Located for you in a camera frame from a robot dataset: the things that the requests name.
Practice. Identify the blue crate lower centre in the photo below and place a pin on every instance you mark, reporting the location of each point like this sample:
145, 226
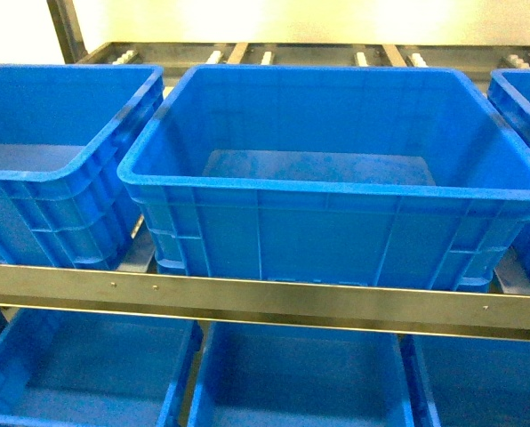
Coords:
257, 375

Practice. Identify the blue crate lower right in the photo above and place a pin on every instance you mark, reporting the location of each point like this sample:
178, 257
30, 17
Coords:
467, 382

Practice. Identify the steel roller rack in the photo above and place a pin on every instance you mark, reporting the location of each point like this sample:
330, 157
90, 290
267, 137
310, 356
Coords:
137, 287

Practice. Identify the blue crate lower left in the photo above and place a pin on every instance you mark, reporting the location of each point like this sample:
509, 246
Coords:
62, 368

